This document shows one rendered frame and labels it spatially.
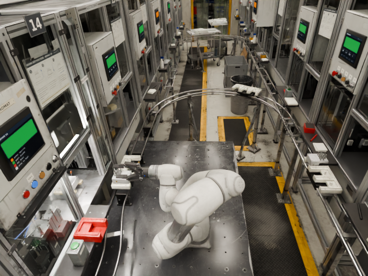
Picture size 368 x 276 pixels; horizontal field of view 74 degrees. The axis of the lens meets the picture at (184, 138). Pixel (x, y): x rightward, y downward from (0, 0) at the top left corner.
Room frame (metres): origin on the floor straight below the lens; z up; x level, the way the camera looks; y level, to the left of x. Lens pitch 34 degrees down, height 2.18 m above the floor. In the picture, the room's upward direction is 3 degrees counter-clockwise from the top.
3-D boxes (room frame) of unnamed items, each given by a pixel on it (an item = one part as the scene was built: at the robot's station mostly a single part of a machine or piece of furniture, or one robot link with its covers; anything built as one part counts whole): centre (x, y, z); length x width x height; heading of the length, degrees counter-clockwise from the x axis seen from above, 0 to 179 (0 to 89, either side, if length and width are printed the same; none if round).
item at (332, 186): (1.34, -1.02, 0.84); 0.37 x 0.14 x 0.10; 174
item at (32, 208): (0.81, 0.66, 1.37); 0.36 x 0.04 x 0.04; 174
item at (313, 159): (1.46, -1.03, 0.92); 0.13 x 0.10 x 0.09; 84
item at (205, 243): (1.02, -0.06, 0.71); 0.22 x 0.18 x 0.06; 174
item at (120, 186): (1.50, 0.47, 0.84); 0.36 x 0.14 x 0.10; 174
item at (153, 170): (1.18, 0.20, 1.12); 0.09 x 0.06 x 0.09; 173
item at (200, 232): (0.99, -0.04, 0.85); 0.18 x 0.16 x 0.22; 126
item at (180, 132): (5.82, -0.35, 0.01); 5.85 x 0.59 x 0.01; 174
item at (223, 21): (7.95, -1.22, 0.48); 0.84 x 0.58 x 0.97; 2
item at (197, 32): (6.74, -0.67, 0.48); 0.88 x 0.56 x 0.96; 102
